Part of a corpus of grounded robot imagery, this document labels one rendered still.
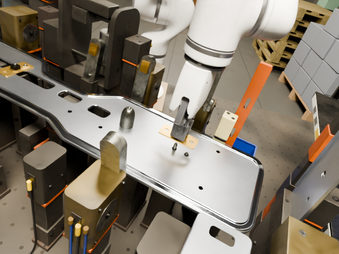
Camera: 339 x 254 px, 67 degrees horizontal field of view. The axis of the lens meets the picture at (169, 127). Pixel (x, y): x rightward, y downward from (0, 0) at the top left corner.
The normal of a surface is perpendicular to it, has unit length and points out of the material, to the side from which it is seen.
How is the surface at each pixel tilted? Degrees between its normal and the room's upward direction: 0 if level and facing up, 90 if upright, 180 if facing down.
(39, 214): 90
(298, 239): 0
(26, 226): 0
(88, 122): 0
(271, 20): 88
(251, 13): 88
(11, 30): 90
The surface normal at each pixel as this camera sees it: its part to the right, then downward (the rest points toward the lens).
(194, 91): -0.24, 0.46
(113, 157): -0.45, 0.62
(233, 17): 0.19, 0.62
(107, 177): 0.24, -0.78
